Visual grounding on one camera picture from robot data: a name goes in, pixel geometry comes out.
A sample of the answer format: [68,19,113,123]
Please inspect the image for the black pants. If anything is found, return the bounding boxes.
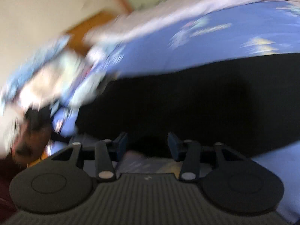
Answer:
[75,53,299,157]

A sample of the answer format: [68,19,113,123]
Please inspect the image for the floral pillow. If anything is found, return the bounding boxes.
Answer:
[1,35,107,158]

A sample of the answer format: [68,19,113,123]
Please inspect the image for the wooden headboard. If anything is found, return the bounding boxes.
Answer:
[65,10,117,56]

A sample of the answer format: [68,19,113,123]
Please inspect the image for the blue patterned bed cover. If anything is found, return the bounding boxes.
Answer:
[46,0,300,223]

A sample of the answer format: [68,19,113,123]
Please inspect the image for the light pink quilt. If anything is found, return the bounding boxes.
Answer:
[85,0,299,45]

